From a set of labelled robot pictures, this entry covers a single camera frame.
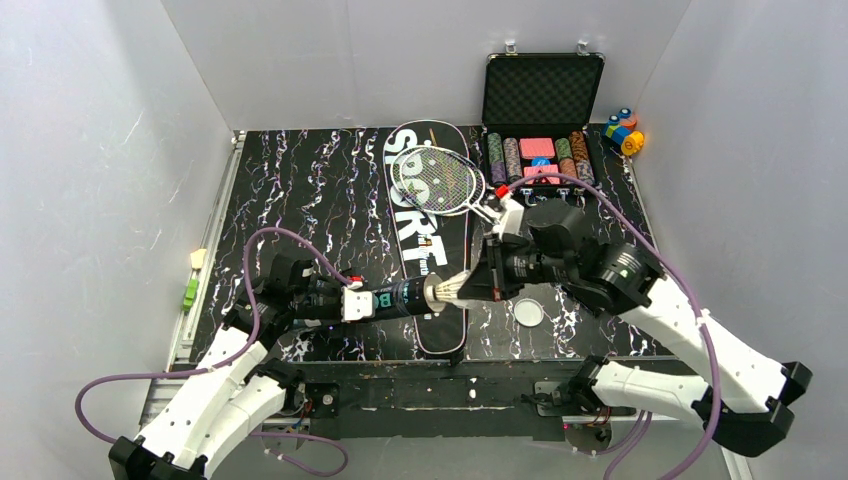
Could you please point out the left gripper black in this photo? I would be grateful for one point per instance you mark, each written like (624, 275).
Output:
(331, 302)

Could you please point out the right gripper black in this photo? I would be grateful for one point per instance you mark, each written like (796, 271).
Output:
(495, 270)

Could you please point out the white shuttlecock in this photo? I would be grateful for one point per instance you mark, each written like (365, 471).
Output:
(447, 292)

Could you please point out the clear round tube lid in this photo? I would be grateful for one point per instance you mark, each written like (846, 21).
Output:
(528, 313)

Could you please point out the black shuttlecock tube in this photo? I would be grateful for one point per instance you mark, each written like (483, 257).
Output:
(408, 298)

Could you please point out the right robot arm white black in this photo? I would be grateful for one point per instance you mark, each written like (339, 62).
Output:
(739, 396)

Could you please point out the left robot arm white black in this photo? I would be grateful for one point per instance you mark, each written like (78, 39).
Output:
(239, 386)

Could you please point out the white badminton racket upper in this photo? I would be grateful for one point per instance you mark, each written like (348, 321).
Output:
(444, 175)

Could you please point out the white badminton racket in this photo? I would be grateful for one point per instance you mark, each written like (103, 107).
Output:
(424, 189)
(444, 175)

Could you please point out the white badminton racket lower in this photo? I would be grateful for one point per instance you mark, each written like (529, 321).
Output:
(424, 189)

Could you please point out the green small block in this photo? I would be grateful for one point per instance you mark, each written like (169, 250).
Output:
(190, 294)

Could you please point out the beige small block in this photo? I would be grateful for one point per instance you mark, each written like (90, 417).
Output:
(197, 258)

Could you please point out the poker chip row far left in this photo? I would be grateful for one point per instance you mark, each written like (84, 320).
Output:
(496, 159)

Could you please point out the poker chip row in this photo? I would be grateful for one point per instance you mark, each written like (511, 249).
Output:
(496, 159)
(581, 157)
(512, 160)
(565, 159)

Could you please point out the pink playing card deck lower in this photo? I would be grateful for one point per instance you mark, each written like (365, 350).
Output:
(532, 170)

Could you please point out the pink playing card deck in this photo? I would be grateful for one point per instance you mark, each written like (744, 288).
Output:
(532, 170)
(531, 148)

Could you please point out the black racket bag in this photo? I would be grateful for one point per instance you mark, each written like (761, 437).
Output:
(429, 244)

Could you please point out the pink playing card deck upper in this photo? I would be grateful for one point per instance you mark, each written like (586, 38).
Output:
(531, 148)

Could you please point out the poker chip row right inner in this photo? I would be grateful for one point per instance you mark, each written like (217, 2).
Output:
(565, 159)

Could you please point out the poker chip row far right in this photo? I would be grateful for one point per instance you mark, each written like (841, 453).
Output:
(581, 157)

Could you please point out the black poker chip case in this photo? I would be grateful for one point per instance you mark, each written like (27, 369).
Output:
(530, 95)

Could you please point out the colourful toy block train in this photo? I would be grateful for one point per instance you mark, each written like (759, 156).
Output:
(621, 130)

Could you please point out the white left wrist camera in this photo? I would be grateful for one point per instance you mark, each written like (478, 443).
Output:
(357, 303)

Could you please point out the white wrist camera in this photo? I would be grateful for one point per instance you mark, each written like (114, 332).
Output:
(357, 303)
(508, 218)

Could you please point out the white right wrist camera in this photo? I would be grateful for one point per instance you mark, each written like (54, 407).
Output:
(508, 218)

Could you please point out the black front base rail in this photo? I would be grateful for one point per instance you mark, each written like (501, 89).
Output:
(430, 399)

